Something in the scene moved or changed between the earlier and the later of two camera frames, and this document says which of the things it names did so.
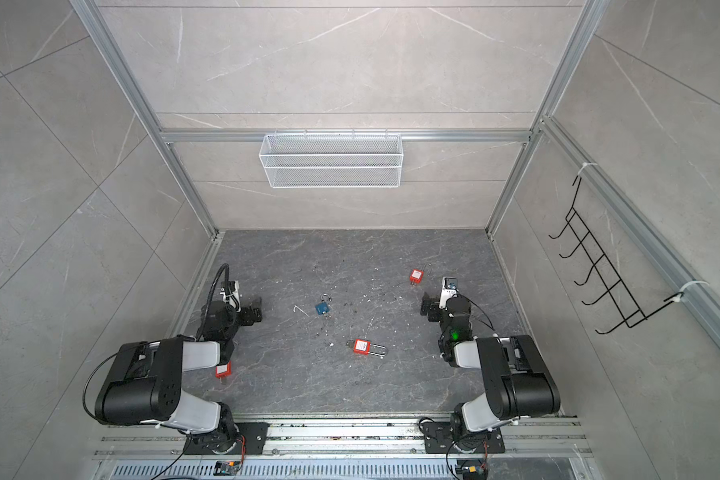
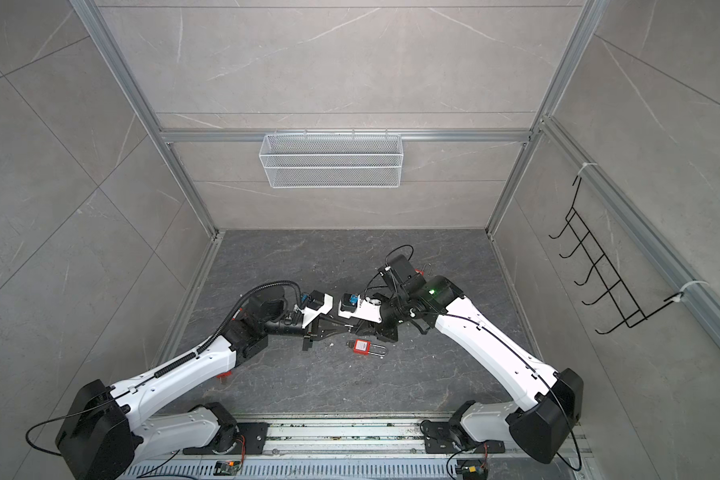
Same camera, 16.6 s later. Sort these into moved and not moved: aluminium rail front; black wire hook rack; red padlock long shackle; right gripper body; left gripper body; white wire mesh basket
Moved: left gripper body; right gripper body
Not moved: red padlock long shackle; white wire mesh basket; black wire hook rack; aluminium rail front
